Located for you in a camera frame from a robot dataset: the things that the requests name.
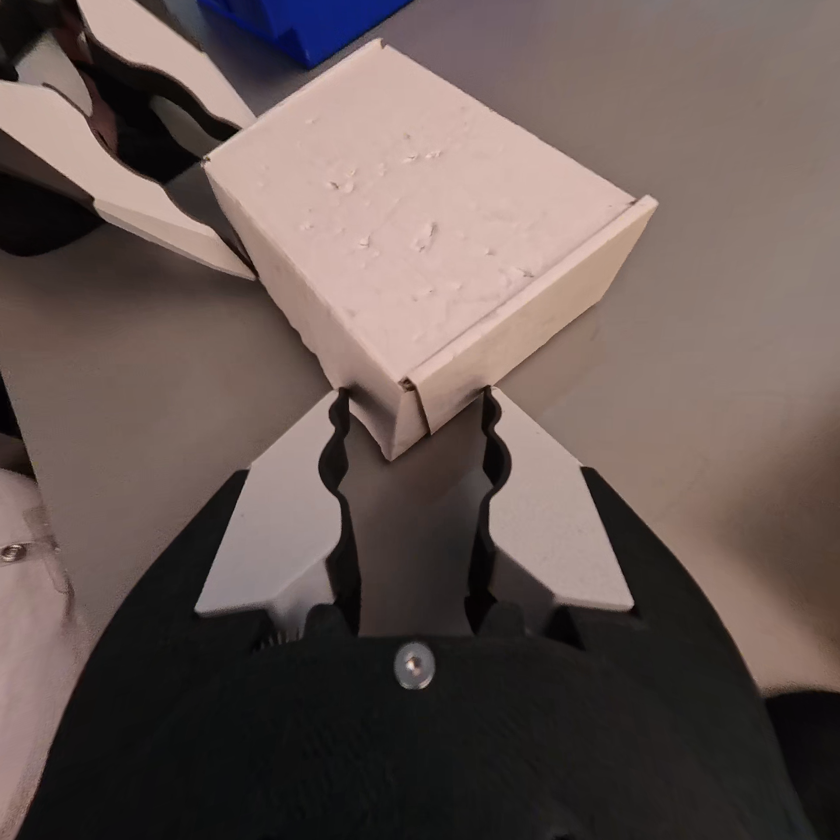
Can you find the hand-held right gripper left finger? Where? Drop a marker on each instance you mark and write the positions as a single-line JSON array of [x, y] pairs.
[[275, 525]]

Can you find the white cardboard box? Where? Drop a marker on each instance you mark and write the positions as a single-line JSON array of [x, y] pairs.
[[426, 216]]

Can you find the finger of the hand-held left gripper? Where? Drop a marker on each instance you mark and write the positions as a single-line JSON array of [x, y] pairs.
[[79, 164], [170, 59]]

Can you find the blue plastic bin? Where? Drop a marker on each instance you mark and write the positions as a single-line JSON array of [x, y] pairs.
[[315, 26]]

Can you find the person's white jacket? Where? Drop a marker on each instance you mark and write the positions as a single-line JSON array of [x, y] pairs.
[[26, 656]]

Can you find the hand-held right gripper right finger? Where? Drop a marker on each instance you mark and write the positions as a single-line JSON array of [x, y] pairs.
[[558, 525]]

